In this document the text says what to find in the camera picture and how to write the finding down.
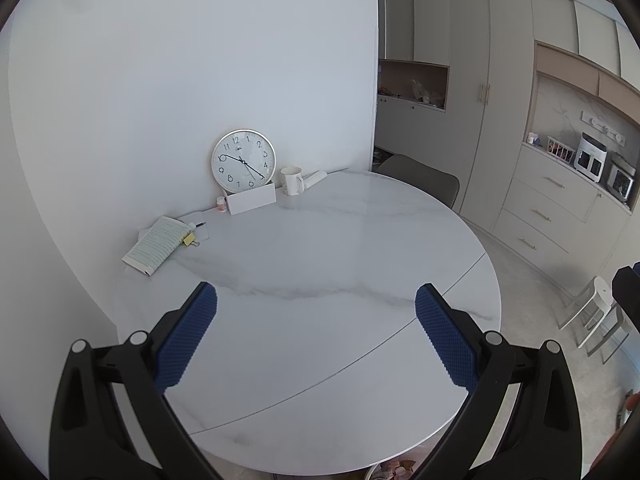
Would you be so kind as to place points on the white mug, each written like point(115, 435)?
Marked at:
point(291, 180)

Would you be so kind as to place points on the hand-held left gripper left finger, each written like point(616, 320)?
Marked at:
point(187, 335)

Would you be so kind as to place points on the beige cabinet with niche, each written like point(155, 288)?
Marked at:
point(410, 130)

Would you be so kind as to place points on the beige upper wall cabinet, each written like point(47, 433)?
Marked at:
point(595, 25)

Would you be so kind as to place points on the white wall rail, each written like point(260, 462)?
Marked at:
point(602, 127)

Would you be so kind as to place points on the round white wall clock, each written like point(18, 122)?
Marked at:
point(242, 160)

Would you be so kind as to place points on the white card box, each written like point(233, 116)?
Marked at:
point(250, 200)

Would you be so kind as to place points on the beige drawer cabinet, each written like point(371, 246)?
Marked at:
point(545, 200)

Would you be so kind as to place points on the tall beige two-door cabinet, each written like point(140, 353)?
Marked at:
point(490, 135)

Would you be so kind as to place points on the countertop dish rack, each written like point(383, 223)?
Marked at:
point(560, 150)

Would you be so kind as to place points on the white paper roll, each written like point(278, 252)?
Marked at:
point(315, 178)

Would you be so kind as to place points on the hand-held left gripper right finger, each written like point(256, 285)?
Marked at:
point(445, 340)

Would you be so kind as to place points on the silver countertop oven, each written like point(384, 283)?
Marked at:
point(621, 180)

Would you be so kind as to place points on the white countertop oven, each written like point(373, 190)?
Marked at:
point(590, 157)

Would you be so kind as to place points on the small pink bottle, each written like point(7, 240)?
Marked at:
point(221, 205)

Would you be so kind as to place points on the yellow binder clip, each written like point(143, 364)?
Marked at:
point(189, 239)

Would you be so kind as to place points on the grey chair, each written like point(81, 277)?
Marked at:
point(420, 177)

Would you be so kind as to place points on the clear plastic bag in niche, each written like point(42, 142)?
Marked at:
point(425, 92)

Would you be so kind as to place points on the cup on counter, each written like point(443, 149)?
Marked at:
point(532, 139)

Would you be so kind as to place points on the white stool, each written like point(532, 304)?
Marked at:
point(617, 330)
point(597, 292)

